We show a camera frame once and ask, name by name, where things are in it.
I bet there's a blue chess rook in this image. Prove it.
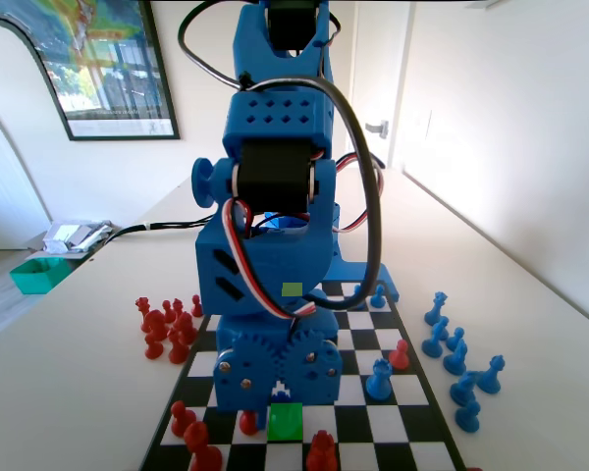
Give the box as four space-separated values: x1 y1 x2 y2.
269 392 303 442
365 356 394 401

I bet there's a red chess rook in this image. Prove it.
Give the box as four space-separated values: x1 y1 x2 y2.
304 429 338 471

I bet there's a white door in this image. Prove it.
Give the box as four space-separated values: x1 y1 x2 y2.
346 0 416 171

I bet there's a green plastic bin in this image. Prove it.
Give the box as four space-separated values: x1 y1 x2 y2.
8 257 71 295

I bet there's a silver door handle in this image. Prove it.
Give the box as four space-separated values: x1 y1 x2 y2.
364 119 390 141

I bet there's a black cable bundle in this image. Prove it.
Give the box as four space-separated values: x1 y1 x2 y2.
106 215 217 242

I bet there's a black and white chessboard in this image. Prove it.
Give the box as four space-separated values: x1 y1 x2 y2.
136 280 467 471

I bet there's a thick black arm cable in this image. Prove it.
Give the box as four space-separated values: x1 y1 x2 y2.
178 0 383 315

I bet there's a red white black servo wire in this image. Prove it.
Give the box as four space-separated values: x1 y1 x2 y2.
223 198 320 323

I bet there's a black framed poster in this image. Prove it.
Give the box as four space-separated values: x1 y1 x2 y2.
0 0 182 142

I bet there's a pile of papers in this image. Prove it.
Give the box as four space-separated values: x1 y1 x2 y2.
33 219 124 256

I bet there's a blue chess queen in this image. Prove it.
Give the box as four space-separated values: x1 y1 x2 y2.
423 290 449 326
475 353 506 394

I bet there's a blue arm base plate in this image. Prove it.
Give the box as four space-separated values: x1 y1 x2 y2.
323 239 402 304

